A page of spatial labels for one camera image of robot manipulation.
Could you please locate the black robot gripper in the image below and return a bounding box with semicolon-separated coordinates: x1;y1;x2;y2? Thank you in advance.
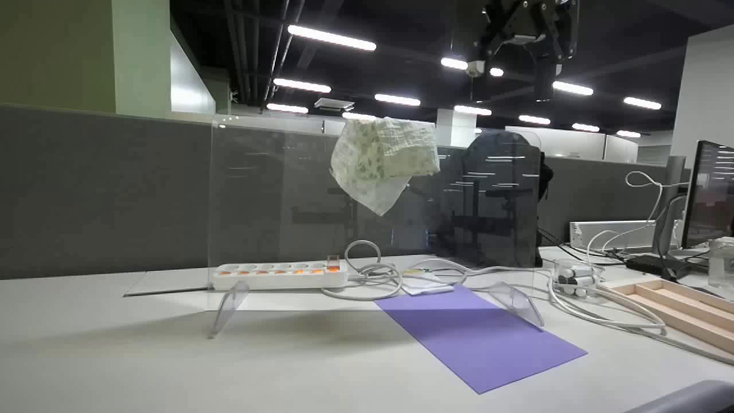
478;0;580;63

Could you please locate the white patterned cloth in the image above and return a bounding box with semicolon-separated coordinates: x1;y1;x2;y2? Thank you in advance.
330;119;441;216

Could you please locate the black office chair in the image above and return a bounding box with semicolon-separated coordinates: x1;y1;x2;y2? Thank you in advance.
429;130;550;267

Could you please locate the white keyboard box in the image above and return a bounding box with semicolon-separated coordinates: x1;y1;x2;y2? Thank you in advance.
569;221;657;251

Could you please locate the black computer monitor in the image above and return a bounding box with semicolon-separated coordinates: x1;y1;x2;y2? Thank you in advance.
681;140;734;247

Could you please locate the white power adapter plug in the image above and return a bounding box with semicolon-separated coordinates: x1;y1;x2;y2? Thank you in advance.
558;267;597;299

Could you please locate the grey monitor stand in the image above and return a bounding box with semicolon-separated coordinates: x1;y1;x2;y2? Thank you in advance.
624;157;688;283

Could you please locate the purple paper sheet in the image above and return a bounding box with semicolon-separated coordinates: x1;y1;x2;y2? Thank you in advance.
379;289;586;395

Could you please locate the clear acrylic glass panel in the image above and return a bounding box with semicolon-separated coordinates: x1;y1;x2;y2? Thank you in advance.
210;119;546;329

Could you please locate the white power strip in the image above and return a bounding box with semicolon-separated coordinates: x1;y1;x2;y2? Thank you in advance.
210;262;349;292

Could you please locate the white coiled cable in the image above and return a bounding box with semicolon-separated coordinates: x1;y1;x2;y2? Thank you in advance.
320;236;492;304

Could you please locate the wooden tray frame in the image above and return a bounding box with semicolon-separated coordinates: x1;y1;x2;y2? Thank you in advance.
618;280;734;356

